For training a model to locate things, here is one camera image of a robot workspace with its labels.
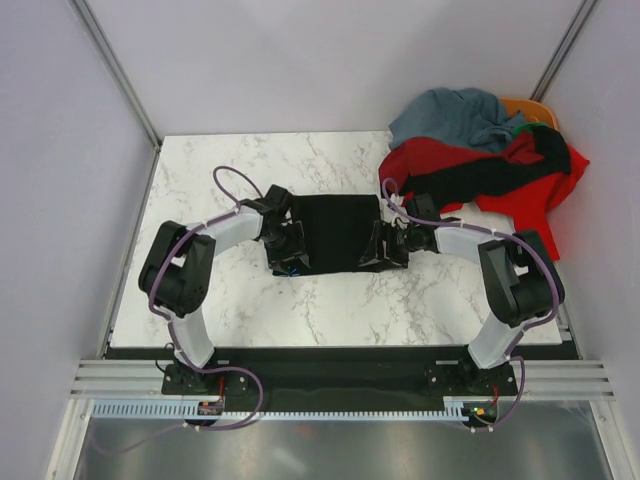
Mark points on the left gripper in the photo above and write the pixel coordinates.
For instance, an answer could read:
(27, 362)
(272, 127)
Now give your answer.
(299, 249)

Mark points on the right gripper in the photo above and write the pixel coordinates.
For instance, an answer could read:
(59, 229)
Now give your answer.
(374, 250)

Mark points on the black t-shirt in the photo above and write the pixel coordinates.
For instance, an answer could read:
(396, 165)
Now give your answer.
(337, 230)
(455, 175)

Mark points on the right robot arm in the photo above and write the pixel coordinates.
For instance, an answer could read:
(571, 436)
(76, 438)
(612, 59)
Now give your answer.
(522, 286)

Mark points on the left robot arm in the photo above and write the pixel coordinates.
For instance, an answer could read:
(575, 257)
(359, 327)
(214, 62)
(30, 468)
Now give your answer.
(177, 272)

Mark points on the black t-shirt in pile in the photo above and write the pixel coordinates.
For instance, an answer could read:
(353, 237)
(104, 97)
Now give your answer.
(455, 175)

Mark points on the red t-shirt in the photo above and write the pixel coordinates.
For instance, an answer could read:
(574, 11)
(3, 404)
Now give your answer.
(527, 206)

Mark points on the grey-blue t-shirt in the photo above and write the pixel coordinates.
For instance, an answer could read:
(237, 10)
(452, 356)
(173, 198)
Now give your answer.
(469, 118)

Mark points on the green garment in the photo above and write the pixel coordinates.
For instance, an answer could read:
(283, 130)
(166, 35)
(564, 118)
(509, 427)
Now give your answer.
(525, 127)

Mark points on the orange basket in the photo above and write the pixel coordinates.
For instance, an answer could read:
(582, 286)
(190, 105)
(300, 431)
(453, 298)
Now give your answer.
(533, 111)

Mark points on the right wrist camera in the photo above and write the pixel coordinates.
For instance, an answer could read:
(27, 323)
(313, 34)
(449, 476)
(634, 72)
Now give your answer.
(397, 213)

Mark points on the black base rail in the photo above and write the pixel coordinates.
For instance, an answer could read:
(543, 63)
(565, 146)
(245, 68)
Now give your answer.
(350, 378)

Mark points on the white cable duct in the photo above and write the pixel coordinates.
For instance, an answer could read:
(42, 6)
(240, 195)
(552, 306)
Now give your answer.
(193, 410)

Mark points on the aluminium extrusion frame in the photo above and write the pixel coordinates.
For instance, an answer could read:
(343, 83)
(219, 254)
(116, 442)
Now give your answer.
(560, 375)

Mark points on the left aluminium corner post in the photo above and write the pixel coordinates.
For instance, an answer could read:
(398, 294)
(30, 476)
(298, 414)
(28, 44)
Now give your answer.
(100, 40)

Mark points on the aluminium corner post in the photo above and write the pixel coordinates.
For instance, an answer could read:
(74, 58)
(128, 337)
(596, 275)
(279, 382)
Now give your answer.
(100, 40)
(563, 49)

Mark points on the right aluminium corner post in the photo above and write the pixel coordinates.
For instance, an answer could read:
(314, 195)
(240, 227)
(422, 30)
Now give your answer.
(563, 49)

